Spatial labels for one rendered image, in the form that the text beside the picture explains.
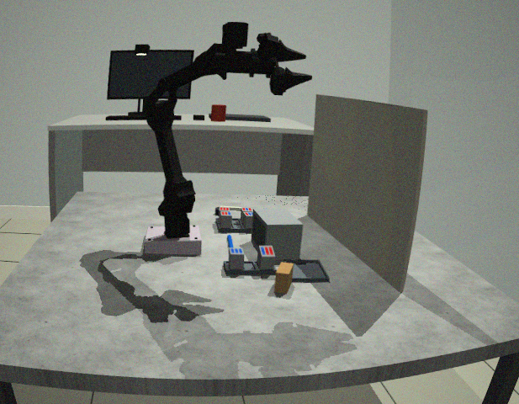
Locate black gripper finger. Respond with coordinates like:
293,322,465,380
283,67,312,93
278,40,306,62

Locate tan rectangular block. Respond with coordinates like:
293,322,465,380
274,262,294,294

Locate grey flat panel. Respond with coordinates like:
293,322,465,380
307,94,428,292

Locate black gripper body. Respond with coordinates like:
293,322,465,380
246,48,287,95

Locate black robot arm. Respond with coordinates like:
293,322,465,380
144,22,280,239

